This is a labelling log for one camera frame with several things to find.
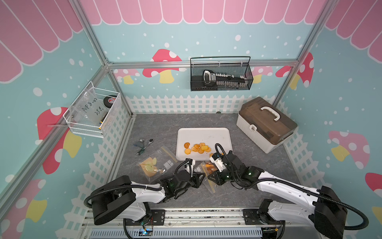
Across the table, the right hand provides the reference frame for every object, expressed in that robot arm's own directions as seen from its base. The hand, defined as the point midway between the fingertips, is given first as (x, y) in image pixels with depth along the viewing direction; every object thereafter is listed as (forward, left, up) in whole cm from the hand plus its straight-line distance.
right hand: (209, 177), depth 78 cm
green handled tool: (+23, +43, -9) cm, 49 cm away
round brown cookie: (+21, +4, -9) cm, 23 cm away
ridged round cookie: (+23, +7, -9) cm, 26 cm away
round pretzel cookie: (+27, +13, -10) cm, 32 cm away
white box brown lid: (+25, -36, +10) cm, 45 cm away
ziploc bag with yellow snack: (+8, 0, -8) cm, 12 cm away
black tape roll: (+34, +54, +24) cm, 68 cm away
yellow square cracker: (+24, +1, -9) cm, 25 cm away
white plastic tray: (+27, +5, -10) cm, 29 cm away
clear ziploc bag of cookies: (+13, +32, -10) cm, 36 cm away
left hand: (+2, +3, -4) cm, 5 cm away
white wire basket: (+12, +52, +25) cm, 59 cm away
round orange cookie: (+20, +12, -8) cm, 25 cm away
